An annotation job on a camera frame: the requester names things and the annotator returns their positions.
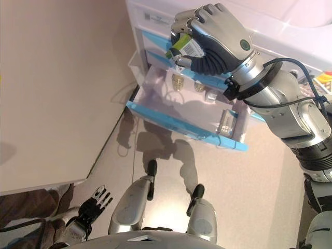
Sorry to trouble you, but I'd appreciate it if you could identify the white medical cart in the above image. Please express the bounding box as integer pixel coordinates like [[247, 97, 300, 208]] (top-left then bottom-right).
[[126, 0, 332, 146]]

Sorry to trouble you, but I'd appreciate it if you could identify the green white medicine box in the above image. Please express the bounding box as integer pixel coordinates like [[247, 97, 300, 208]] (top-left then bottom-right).
[[165, 33, 205, 59]]

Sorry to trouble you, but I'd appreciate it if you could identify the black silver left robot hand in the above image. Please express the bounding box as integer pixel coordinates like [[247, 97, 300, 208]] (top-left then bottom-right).
[[77, 184, 114, 224]]

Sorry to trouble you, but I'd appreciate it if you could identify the silver robot leg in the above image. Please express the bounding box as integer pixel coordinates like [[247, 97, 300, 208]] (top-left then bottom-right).
[[108, 159, 158, 236], [185, 183, 218, 243]]

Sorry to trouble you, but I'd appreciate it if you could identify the white drawer blue handle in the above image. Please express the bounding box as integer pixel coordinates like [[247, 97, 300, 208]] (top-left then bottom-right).
[[126, 64, 251, 153], [145, 48, 234, 90], [141, 28, 179, 51]]

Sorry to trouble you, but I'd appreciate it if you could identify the clear ampoule box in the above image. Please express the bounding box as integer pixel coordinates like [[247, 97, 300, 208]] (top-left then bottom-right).
[[216, 108, 238, 137]]

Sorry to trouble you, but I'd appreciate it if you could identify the clear plastic side holder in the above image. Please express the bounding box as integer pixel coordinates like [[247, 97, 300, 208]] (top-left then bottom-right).
[[127, 50, 146, 86]]

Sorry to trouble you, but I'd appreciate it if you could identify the grey robot torso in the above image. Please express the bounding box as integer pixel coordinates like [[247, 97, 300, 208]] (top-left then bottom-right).
[[67, 227, 218, 249]]

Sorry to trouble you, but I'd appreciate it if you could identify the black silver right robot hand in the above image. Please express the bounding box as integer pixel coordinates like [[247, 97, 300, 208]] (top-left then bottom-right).
[[170, 3, 260, 76]]

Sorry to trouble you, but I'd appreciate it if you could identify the thick black cable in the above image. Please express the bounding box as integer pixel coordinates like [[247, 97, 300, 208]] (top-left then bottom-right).
[[0, 217, 47, 249]]

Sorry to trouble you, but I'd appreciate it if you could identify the silver left robot leg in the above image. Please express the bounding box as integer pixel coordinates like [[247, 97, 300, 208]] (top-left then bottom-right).
[[108, 159, 158, 236]]

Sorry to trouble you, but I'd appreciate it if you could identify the thin grey floor cable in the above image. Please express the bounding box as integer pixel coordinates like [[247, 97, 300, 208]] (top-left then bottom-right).
[[118, 114, 138, 182]]

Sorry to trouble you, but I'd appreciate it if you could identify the yellow sharps container red lid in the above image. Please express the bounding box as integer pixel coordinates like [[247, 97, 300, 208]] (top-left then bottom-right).
[[317, 72, 332, 85]]

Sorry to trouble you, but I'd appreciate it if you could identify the silver right robot leg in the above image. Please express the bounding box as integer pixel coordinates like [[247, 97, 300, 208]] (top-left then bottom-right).
[[185, 183, 218, 243]]

